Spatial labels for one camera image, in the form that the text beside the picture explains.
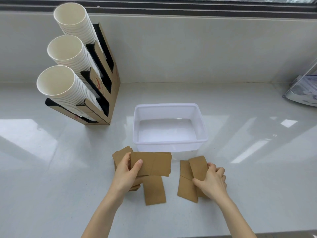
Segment person's right hand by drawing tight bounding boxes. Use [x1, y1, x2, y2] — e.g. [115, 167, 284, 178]
[192, 163, 228, 203]

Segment person's left hand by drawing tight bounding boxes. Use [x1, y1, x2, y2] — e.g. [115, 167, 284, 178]
[110, 153, 144, 200]

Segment brown cardboard cup sleeve stack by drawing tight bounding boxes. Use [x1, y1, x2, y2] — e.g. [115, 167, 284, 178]
[130, 152, 172, 177]

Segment person's right forearm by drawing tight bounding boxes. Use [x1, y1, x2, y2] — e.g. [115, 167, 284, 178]
[215, 194, 258, 238]

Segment person's left forearm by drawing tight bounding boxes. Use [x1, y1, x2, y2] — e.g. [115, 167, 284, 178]
[81, 192, 125, 238]

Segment brown cardboard cup sleeve pile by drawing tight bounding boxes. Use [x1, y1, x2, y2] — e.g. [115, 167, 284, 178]
[112, 146, 142, 193]

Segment translucent white plastic container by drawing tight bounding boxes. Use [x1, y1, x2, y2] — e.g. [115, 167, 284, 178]
[133, 103, 209, 160]

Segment brown cardboard cup rack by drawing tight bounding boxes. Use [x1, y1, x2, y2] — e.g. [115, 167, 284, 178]
[45, 22, 121, 126]

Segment stack of white paper cups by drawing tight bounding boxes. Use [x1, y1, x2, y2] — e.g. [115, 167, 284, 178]
[53, 2, 103, 51]
[36, 65, 104, 122]
[47, 35, 102, 80]

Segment white leaflets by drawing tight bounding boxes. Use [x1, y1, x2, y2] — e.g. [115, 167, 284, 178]
[289, 75, 317, 105]

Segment clear acrylic leaflet holder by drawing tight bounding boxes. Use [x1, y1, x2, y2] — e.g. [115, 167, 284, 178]
[282, 56, 317, 107]

